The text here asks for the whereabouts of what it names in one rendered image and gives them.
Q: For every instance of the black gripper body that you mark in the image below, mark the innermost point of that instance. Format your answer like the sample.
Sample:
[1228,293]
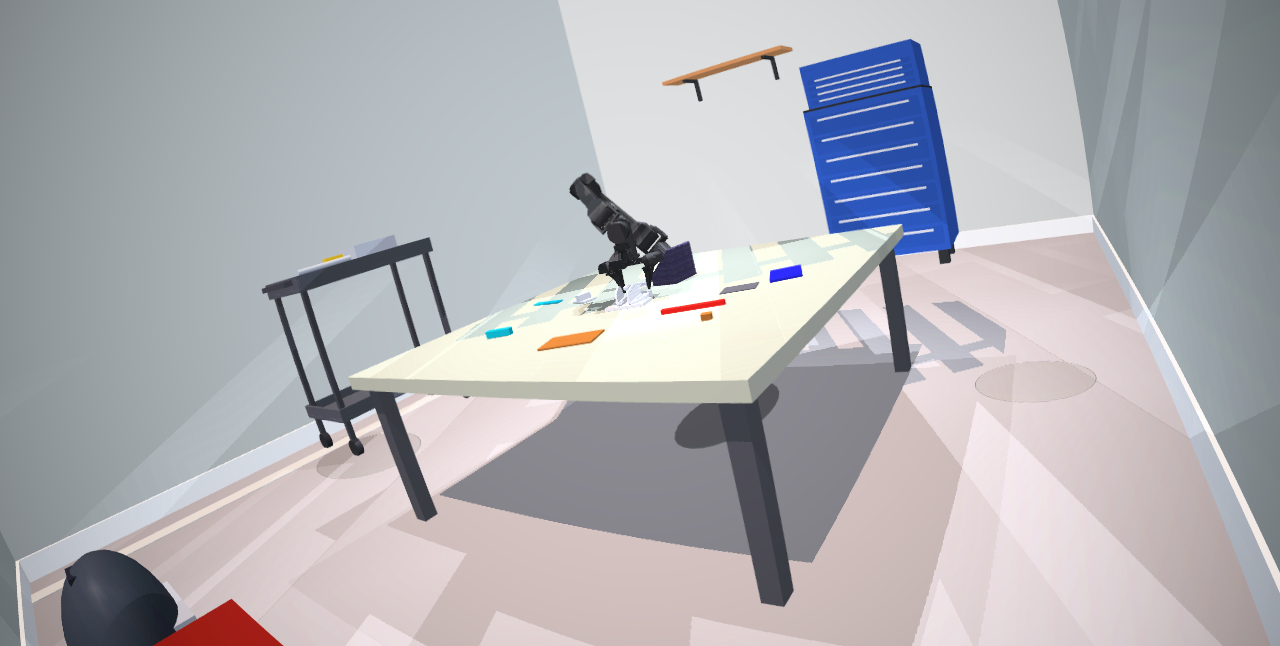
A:
[648,259]

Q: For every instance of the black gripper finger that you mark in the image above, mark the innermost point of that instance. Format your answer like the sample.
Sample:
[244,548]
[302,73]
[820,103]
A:
[648,271]
[618,278]

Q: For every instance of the red flat bar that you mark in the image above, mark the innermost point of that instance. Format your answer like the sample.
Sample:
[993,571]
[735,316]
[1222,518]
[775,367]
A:
[693,306]

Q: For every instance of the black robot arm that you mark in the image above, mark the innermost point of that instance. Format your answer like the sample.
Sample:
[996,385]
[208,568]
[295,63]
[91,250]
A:
[618,224]

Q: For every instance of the orange flat plate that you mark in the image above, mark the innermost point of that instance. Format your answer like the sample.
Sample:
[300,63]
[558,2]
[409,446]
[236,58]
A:
[571,340]

